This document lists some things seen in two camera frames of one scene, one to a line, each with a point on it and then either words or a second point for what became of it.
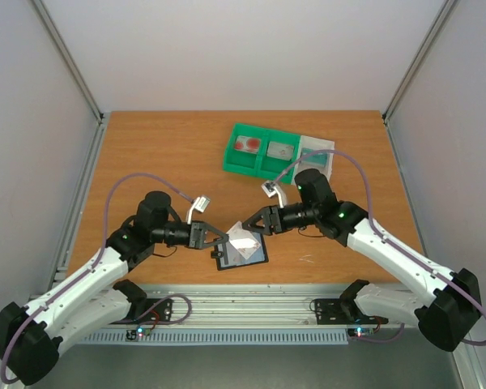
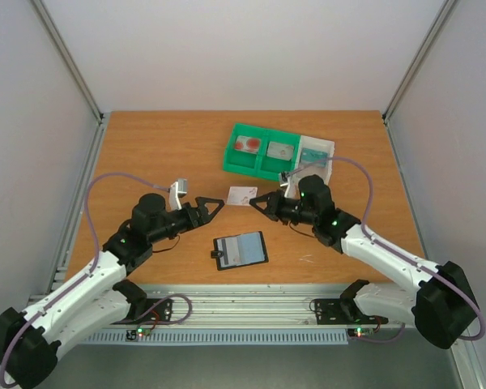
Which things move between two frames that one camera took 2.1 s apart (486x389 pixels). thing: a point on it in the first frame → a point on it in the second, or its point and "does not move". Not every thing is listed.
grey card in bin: [280, 150] does not move
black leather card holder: [241, 250] does not move
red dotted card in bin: [249, 144] does not move
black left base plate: [150, 309] does not move
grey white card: [243, 240] → [241, 195]
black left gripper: [198, 234] → [202, 211]
